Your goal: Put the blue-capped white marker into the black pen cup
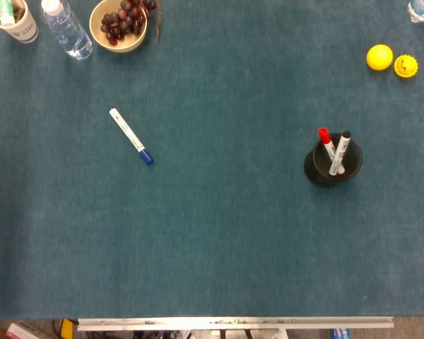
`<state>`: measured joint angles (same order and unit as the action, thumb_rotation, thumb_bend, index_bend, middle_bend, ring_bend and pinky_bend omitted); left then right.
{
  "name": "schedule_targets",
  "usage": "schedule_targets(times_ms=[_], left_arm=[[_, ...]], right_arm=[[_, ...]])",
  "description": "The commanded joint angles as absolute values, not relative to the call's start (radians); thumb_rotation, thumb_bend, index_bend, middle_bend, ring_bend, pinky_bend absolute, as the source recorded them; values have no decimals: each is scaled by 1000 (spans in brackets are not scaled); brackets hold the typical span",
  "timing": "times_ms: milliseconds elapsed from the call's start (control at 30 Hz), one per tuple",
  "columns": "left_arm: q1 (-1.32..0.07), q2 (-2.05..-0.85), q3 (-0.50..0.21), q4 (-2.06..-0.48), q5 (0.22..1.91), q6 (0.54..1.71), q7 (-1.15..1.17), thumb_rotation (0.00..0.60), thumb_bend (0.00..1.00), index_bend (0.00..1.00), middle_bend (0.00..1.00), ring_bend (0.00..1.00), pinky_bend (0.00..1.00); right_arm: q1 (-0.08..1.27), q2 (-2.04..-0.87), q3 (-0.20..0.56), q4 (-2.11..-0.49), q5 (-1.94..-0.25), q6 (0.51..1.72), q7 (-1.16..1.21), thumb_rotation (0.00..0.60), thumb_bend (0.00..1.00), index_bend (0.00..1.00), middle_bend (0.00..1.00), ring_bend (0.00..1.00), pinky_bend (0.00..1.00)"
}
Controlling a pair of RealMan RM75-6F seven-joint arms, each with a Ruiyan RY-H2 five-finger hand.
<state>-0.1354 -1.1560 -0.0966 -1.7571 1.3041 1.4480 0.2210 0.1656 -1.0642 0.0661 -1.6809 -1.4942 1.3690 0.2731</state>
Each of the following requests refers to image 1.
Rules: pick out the blue-capped white marker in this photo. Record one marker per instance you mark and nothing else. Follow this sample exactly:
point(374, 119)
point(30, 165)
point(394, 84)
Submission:
point(129, 134)

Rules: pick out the black mesh pen holder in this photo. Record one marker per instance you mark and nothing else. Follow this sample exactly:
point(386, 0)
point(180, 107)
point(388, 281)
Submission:
point(312, 173)

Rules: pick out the red-capped white marker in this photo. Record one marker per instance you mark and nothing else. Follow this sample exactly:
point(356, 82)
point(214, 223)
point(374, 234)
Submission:
point(324, 136)

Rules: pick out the black-capped white marker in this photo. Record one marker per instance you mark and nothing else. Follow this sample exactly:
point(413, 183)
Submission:
point(341, 150)

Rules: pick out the white paper cup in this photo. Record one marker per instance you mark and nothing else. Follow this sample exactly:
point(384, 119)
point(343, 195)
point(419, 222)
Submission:
point(24, 30)

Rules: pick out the pink box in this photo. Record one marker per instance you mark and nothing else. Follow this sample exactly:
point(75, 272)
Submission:
point(21, 332)

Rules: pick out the green white toothpaste tube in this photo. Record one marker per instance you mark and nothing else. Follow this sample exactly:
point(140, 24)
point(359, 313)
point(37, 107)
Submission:
point(6, 12)

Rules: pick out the clear plastic water bottle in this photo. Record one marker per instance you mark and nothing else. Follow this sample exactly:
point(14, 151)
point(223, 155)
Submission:
point(69, 30)

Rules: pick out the yellow floor object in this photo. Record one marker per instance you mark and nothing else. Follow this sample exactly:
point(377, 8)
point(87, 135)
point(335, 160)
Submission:
point(67, 330)

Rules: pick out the beige bowl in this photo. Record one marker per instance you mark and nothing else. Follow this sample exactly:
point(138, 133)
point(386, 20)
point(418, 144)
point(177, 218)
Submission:
point(99, 33)

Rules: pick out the red grape bunch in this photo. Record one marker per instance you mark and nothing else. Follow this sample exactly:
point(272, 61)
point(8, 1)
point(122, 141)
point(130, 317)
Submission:
point(122, 21)

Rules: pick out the thin brown stick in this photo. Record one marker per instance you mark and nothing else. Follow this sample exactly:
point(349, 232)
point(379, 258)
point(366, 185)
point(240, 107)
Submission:
point(158, 28)

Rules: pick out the blue felt table mat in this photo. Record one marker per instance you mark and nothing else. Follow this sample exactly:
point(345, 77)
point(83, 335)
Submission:
point(212, 219)

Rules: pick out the blue printed package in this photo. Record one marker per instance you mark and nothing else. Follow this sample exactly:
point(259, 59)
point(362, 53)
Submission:
point(340, 334)

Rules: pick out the yellow ball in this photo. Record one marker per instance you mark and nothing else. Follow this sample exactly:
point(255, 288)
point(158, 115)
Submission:
point(379, 57)

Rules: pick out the yellow toy duck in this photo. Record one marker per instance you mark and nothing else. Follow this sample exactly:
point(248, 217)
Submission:
point(405, 66)

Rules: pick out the blue-labelled water bottle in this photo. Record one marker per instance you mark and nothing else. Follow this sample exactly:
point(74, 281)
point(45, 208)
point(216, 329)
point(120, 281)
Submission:
point(422, 10)

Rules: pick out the aluminium table edge rail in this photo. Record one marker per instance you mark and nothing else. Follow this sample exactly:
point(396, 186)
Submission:
point(233, 323)

